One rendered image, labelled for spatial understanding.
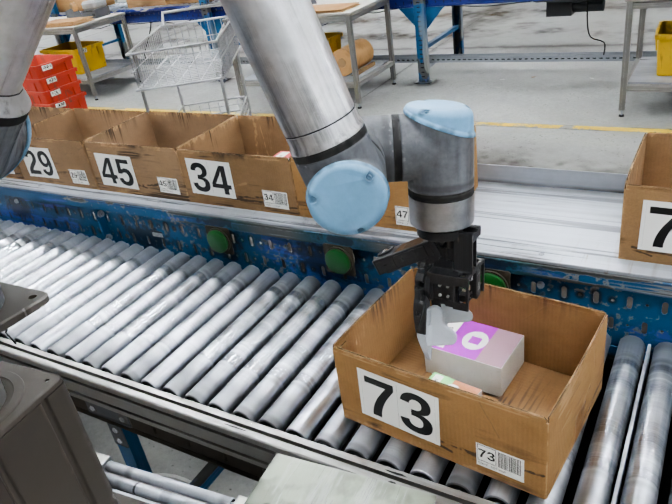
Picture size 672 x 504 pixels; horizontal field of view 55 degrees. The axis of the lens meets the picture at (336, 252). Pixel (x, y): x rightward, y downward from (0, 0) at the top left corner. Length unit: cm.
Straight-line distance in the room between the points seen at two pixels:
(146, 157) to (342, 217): 133
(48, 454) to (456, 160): 69
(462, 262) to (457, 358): 38
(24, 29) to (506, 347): 94
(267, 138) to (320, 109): 136
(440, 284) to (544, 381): 44
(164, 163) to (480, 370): 112
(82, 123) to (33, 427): 179
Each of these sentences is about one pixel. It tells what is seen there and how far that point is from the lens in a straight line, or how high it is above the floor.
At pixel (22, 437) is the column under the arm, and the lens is 98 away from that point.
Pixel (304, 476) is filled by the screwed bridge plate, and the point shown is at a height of 75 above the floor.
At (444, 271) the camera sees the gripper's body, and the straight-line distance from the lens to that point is 92.
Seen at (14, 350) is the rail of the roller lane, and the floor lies 74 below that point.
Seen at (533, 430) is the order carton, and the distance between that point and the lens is 102.
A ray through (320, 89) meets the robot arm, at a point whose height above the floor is 144.
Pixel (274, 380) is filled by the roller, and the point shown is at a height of 75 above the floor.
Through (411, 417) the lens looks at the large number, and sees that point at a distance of 113.
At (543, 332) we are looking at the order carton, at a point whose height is 84.
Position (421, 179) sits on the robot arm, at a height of 127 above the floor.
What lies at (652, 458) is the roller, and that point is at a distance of 121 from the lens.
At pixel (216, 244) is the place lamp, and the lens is 183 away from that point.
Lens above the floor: 161
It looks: 29 degrees down
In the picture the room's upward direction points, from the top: 9 degrees counter-clockwise
